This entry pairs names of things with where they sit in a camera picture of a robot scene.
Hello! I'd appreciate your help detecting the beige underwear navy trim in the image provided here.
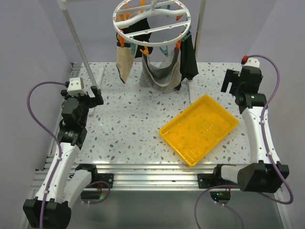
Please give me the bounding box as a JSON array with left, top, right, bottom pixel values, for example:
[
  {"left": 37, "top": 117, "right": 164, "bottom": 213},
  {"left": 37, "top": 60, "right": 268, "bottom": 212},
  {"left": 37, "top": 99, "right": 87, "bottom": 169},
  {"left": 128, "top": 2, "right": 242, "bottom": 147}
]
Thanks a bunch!
[{"left": 116, "top": 34, "right": 138, "bottom": 83}]

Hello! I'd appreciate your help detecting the grey striped underwear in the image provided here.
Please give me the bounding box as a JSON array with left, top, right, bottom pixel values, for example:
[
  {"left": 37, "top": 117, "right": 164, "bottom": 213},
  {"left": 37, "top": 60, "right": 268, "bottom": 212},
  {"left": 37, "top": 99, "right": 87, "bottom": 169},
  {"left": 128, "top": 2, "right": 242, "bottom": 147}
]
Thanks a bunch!
[{"left": 140, "top": 48, "right": 182, "bottom": 93}]

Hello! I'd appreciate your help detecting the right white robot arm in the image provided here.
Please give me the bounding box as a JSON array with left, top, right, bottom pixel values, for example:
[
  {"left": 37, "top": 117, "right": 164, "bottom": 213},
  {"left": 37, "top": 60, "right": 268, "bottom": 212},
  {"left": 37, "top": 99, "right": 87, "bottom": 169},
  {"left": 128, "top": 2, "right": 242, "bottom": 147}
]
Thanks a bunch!
[{"left": 212, "top": 65, "right": 289, "bottom": 193}]

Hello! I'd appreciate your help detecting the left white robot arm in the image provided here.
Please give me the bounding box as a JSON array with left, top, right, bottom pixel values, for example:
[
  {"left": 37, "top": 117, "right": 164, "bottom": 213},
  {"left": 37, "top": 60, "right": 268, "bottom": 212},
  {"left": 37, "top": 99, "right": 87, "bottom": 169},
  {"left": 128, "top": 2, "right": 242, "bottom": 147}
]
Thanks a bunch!
[{"left": 23, "top": 86, "right": 111, "bottom": 229}]

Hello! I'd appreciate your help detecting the black pinstriped underwear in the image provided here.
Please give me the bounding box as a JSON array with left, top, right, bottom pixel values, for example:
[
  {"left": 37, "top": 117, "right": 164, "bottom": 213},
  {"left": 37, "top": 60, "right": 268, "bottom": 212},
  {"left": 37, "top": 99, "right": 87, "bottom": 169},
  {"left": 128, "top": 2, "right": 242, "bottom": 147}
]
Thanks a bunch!
[{"left": 175, "top": 31, "right": 199, "bottom": 91}]

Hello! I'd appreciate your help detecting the white round clip hanger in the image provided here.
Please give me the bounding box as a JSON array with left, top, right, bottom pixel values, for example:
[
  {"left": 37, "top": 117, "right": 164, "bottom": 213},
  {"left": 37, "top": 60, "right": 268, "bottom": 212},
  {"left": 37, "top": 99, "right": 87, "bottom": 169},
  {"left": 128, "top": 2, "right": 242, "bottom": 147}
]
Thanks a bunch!
[{"left": 112, "top": 0, "right": 191, "bottom": 47}]

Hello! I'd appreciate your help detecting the plain black underwear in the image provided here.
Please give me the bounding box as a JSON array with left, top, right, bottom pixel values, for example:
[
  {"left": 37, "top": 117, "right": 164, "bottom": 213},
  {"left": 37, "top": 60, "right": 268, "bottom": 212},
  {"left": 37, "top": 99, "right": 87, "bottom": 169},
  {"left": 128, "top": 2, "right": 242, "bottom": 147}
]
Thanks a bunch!
[{"left": 122, "top": 18, "right": 151, "bottom": 42}]

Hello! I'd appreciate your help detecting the yellow plastic tray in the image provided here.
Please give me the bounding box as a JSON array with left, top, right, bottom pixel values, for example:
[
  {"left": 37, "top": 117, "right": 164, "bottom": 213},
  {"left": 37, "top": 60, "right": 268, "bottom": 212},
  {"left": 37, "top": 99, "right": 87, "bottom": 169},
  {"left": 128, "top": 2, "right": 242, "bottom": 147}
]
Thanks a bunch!
[{"left": 159, "top": 95, "right": 239, "bottom": 167}]

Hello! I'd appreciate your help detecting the right white rack pole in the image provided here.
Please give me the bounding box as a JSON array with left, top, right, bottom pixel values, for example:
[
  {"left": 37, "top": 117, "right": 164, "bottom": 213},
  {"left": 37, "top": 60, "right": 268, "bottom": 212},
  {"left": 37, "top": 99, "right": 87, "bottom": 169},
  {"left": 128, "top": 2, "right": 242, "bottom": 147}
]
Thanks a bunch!
[{"left": 194, "top": 0, "right": 206, "bottom": 56}]

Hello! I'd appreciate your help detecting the white rack pole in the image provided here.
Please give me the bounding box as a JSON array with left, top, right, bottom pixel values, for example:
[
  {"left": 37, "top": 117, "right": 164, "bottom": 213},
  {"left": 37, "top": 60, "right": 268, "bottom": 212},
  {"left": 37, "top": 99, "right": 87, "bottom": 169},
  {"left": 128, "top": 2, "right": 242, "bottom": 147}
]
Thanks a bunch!
[
  {"left": 194, "top": 0, "right": 206, "bottom": 56},
  {"left": 57, "top": 0, "right": 99, "bottom": 87}
]

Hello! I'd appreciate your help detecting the left white rack pole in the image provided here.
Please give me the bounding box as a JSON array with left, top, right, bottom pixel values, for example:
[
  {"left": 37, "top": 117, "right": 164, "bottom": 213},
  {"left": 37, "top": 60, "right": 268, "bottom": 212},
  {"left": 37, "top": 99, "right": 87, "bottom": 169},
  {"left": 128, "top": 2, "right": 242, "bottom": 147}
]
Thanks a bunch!
[{"left": 57, "top": 0, "right": 99, "bottom": 87}]

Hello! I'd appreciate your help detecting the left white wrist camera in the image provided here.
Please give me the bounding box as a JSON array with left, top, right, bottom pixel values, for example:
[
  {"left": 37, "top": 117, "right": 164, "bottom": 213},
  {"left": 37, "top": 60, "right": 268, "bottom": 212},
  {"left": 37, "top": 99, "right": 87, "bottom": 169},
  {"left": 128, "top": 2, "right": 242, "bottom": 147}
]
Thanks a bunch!
[{"left": 67, "top": 77, "right": 87, "bottom": 96}]

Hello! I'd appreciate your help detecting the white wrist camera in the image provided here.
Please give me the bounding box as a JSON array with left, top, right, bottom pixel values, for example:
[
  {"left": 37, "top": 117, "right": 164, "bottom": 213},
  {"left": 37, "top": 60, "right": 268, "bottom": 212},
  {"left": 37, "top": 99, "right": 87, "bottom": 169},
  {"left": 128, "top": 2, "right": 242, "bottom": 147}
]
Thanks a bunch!
[
  {"left": 241, "top": 55, "right": 260, "bottom": 68},
  {"left": 67, "top": 77, "right": 87, "bottom": 96}
]

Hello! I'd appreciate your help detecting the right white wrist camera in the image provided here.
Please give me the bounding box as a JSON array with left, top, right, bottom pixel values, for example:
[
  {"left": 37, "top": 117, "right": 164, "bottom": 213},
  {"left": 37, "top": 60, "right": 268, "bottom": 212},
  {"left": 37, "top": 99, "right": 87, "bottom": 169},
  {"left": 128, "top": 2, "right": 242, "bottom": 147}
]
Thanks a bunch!
[{"left": 241, "top": 55, "right": 260, "bottom": 68}]

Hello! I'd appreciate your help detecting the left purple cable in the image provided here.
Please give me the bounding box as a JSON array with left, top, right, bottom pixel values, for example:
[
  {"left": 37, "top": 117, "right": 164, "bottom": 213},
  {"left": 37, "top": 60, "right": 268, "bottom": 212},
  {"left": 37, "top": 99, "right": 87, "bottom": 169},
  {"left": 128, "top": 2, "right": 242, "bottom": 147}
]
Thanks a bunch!
[{"left": 26, "top": 81, "right": 71, "bottom": 229}]

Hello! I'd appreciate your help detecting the aluminium rail frame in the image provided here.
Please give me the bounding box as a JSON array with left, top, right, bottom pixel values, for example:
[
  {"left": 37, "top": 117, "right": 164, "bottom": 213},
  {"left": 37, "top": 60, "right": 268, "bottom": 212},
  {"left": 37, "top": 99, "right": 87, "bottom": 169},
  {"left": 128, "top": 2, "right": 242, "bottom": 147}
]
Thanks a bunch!
[{"left": 18, "top": 62, "right": 290, "bottom": 229}]

